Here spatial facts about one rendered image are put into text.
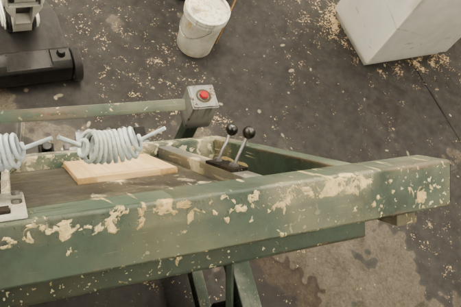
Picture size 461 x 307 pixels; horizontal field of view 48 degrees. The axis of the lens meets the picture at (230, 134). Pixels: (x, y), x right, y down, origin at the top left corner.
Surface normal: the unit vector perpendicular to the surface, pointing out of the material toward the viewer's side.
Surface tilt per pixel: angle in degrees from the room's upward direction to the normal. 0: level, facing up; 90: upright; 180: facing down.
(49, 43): 0
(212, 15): 0
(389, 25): 90
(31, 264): 34
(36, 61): 0
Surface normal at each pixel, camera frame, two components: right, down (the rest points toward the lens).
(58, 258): 0.40, 0.07
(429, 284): 0.30, -0.49
